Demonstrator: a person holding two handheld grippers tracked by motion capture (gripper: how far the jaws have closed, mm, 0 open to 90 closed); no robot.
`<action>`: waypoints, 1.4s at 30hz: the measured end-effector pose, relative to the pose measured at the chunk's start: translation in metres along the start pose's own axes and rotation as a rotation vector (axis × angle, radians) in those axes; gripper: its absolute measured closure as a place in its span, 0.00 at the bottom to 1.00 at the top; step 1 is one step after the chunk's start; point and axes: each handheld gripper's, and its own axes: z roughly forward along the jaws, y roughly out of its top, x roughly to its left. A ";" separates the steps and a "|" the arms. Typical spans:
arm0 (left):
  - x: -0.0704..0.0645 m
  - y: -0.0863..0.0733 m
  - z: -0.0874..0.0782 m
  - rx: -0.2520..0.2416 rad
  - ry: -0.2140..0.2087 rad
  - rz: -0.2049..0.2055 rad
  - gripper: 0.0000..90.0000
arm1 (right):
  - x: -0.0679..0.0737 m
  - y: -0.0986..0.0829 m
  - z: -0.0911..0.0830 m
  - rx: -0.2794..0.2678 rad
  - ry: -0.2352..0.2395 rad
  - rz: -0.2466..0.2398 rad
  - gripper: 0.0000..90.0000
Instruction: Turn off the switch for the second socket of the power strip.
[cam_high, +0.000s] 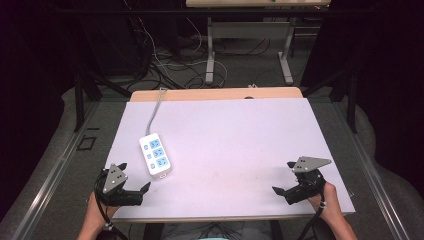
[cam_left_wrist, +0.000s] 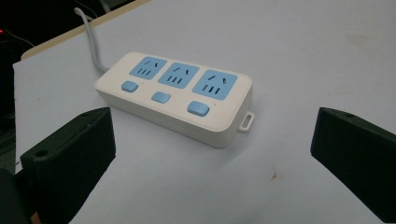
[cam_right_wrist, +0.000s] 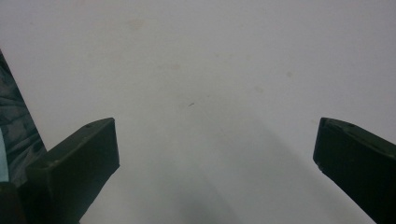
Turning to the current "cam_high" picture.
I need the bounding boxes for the aluminium floor rail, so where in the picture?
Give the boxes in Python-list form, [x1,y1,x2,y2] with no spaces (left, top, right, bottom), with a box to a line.
[9,99,101,240]
[332,101,414,240]

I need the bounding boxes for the grey power strip cable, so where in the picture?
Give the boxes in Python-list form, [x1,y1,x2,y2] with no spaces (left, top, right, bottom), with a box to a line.
[145,87,168,138]

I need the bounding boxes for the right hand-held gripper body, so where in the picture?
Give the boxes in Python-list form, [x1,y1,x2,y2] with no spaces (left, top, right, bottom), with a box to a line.
[284,156,333,206]

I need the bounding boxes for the white table board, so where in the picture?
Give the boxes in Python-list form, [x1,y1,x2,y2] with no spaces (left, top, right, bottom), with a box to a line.
[104,97,356,221]

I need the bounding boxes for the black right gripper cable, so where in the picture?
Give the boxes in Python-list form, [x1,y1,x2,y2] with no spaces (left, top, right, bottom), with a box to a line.
[295,194,327,240]

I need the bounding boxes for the white power strip blue sockets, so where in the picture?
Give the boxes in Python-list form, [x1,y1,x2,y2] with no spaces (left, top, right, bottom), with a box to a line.
[138,132,173,180]

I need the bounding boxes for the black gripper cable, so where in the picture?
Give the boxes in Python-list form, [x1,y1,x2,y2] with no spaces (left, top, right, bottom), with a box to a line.
[295,194,327,240]
[93,170,130,240]

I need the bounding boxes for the black floor socket box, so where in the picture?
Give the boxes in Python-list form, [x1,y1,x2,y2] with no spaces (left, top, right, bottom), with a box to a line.
[76,135,98,152]

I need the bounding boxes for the person's grey clothing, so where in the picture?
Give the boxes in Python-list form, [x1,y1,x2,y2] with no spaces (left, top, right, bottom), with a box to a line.
[143,220,284,240]

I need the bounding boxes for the desk with white legs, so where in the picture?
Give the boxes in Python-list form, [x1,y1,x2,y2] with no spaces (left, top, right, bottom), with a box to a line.
[185,0,332,86]

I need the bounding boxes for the white floor cable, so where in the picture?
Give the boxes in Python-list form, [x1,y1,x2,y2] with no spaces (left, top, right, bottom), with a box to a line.
[134,16,229,88]

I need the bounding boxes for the wooden table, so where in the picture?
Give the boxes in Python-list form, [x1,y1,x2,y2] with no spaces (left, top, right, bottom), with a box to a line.
[112,86,356,224]

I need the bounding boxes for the person's right hand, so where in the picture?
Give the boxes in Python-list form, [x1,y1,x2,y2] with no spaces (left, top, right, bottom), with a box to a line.
[307,181,342,224]

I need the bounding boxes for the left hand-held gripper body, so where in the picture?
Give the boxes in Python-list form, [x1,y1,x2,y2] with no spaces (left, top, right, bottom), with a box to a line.
[95,162,145,207]

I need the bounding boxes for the person's left hand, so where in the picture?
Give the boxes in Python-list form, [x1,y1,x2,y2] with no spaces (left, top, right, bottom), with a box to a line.
[85,191,121,232]

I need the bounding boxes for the black metal stand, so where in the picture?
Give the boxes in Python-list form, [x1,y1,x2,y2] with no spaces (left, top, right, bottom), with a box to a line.
[73,64,133,133]
[300,64,358,135]

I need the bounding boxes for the black floor cable bundle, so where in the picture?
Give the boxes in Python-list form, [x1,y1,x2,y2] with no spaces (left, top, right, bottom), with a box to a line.
[123,0,214,91]

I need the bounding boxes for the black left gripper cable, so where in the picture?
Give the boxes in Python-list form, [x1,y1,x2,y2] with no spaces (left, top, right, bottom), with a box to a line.
[93,170,130,240]

